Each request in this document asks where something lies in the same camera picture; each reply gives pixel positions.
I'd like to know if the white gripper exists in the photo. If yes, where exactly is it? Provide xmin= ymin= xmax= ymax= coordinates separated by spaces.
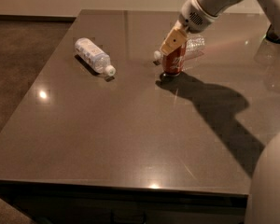
xmin=160 ymin=0 xmax=216 ymax=55

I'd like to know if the red coke can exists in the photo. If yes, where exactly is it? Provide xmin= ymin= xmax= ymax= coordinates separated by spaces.
xmin=162 ymin=43 xmax=187 ymax=76

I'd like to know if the clear empty water bottle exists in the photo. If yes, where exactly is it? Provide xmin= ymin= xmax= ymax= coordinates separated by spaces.
xmin=153 ymin=34 xmax=206 ymax=63

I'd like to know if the white labelled water bottle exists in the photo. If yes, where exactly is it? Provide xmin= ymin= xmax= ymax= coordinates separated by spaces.
xmin=75 ymin=37 xmax=116 ymax=77

